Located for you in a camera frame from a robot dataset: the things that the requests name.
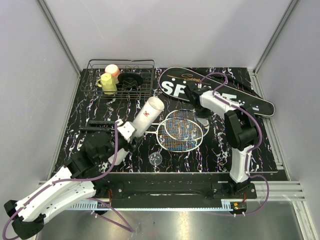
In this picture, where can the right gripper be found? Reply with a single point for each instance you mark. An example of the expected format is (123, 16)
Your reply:
(203, 115)

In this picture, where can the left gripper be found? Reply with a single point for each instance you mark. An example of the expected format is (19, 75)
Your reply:
(129, 146)

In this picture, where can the clear plastic tube cap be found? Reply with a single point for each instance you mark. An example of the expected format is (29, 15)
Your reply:
(155, 159)

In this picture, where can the white shuttlecock tube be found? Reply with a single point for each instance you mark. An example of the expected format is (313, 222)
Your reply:
(146, 116)

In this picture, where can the shuttlecock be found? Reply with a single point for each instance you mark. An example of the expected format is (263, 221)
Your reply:
(204, 122)

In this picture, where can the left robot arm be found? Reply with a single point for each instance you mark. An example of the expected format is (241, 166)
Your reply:
(82, 177)

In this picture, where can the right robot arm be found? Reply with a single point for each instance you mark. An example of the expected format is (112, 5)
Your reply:
(243, 133)

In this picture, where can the upper badminton racket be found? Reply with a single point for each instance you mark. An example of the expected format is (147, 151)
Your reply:
(181, 124)

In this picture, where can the badminton racket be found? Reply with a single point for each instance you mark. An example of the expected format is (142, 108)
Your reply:
(181, 124)
(180, 142)

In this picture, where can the lower badminton racket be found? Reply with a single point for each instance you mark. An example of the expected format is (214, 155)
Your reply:
(180, 142)

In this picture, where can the marble pattern table mat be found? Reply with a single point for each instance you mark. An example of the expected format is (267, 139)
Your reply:
(213, 155)

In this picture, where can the black racket bag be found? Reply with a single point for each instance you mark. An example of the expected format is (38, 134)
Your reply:
(173, 80)

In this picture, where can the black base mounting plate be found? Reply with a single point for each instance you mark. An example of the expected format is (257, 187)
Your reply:
(190, 190)

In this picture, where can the black bowl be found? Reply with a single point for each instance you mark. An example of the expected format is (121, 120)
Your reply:
(129, 81)

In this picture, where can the yellow-green mug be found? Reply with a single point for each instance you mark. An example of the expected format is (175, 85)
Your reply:
(107, 83)

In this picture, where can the pink cup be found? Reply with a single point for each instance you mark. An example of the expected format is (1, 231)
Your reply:
(114, 71)

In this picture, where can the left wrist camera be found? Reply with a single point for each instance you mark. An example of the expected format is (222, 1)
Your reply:
(125, 130)

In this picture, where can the wire dish rack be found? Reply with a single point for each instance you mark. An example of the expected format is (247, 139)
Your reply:
(95, 68)

